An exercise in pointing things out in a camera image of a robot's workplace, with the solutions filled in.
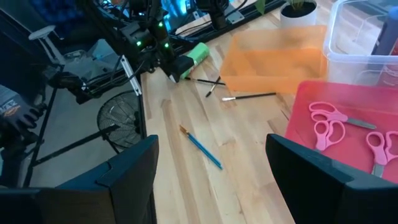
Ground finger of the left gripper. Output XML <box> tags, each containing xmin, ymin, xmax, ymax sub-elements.
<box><xmin>172</xmin><ymin>55</ymin><xmax>195</xmax><ymax>82</ymax></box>

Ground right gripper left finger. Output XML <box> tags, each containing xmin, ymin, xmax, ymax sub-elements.
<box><xmin>57</xmin><ymin>134</ymin><xmax>160</xmax><ymax>224</ymax></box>

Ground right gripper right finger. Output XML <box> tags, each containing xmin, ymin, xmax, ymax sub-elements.
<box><xmin>266</xmin><ymin>133</ymin><xmax>398</xmax><ymax>224</ymax></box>

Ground green paint bottle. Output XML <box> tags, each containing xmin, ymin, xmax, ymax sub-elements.
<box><xmin>169</xmin><ymin>42</ymin><xmax>211</xmax><ymax>83</ymax></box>

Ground pink handled scissors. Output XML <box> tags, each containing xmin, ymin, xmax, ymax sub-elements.
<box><xmin>313</xmin><ymin>119</ymin><xmax>346</xmax><ymax>152</ymax></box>
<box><xmin>365</xmin><ymin>130</ymin><xmax>398</xmax><ymax>179</ymax></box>
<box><xmin>308</xmin><ymin>101</ymin><xmax>377</xmax><ymax>130</ymax></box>

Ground brown paintbrush white bristles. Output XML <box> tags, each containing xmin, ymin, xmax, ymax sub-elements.
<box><xmin>221</xmin><ymin>91</ymin><xmax>277</xmax><ymax>102</ymax></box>

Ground dark blue paint bottle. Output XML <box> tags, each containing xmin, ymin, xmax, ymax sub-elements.
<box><xmin>371</xmin><ymin>6</ymin><xmax>398</xmax><ymax>57</ymax></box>

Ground pink plastic bin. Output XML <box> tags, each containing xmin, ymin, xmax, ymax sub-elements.
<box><xmin>284</xmin><ymin>80</ymin><xmax>398</xmax><ymax>185</ymax></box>

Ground black floor fan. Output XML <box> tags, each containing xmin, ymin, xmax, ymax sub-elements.
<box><xmin>96</xmin><ymin>90</ymin><xmax>147</xmax><ymax>151</ymax></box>

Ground orange plastic bin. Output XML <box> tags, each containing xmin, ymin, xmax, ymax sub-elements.
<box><xmin>220</xmin><ymin>24</ymin><xmax>330</xmax><ymax>95</ymax></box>

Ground person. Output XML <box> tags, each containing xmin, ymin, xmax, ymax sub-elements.
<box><xmin>29</xmin><ymin>0</ymin><xmax>105</xmax><ymax>35</ymax></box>

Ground green potted plant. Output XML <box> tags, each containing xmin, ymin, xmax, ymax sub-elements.
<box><xmin>254</xmin><ymin>0</ymin><xmax>318</xmax><ymax>29</ymax></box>

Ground white chair armrest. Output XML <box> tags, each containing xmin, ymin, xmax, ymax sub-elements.
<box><xmin>28</xmin><ymin>24</ymin><xmax>68</xmax><ymax>66</ymax></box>

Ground clear plastic bin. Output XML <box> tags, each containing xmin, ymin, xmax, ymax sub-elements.
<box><xmin>322</xmin><ymin>0</ymin><xmax>398</xmax><ymax>87</ymax></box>

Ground black leader arm handle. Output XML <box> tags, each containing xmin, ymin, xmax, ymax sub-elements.
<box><xmin>46</xmin><ymin>70</ymin><xmax>97</xmax><ymax>105</ymax></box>

